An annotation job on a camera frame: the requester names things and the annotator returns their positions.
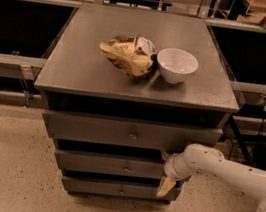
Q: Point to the grey three-drawer cabinet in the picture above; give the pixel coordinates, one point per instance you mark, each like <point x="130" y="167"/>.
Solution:
<point x="78" y="78"/>

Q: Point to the crumpled yellow chip bag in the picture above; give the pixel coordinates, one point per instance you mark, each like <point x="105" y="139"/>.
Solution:
<point x="134" y="55"/>

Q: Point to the grey drawer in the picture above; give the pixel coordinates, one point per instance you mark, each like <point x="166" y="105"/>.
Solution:
<point x="126" y="132"/>
<point x="117" y="188"/>
<point x="109" y="164"/>

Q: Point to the grey top drawer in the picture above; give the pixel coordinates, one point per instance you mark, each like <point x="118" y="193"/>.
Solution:
<point x="126" y="132"/>

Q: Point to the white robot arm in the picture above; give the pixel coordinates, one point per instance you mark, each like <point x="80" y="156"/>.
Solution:
<point x="198" y="159"/>

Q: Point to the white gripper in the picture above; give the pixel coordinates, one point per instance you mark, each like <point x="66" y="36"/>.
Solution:
<point x="170" y="168"/>

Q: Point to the grey bottom drawer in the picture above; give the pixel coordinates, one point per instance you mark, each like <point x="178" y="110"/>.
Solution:
<point x="117" y="188"/>

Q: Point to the left metal rail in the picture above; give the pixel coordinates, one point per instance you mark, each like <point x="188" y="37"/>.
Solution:
<point x="20" y="67"/>

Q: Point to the white ceramic bowl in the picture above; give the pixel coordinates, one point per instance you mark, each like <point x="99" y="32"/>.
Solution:
<point x="176" y="65"/>

